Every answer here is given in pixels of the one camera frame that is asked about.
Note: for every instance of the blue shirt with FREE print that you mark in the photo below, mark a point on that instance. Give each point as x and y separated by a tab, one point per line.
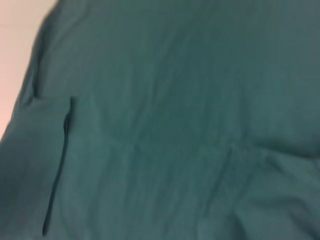
175	120

